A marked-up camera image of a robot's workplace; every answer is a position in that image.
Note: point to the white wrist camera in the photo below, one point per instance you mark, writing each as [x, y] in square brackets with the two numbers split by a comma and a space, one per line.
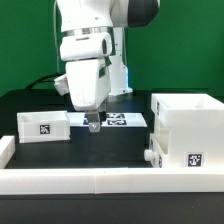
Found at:
[61, 85]

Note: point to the white drawer box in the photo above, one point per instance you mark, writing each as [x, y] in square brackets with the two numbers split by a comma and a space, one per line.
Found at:
[43, 126]
[157, 153]

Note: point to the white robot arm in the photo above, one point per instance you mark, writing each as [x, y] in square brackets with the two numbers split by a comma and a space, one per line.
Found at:
[88, 49]

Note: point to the white U-shaped boundary fence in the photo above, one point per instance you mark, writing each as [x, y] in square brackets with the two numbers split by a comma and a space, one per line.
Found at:
[103, 180]

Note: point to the white drawer cabinet frame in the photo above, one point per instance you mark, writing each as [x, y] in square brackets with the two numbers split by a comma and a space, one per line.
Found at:
[194, 124]

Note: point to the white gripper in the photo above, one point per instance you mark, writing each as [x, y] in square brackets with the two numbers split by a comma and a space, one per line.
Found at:
[89, 85]

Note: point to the white sheet with markers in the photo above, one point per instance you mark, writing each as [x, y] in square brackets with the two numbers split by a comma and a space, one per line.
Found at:
[112, 120]

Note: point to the white drawer box front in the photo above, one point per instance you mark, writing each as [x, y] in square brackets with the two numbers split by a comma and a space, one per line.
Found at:
[157, 153]

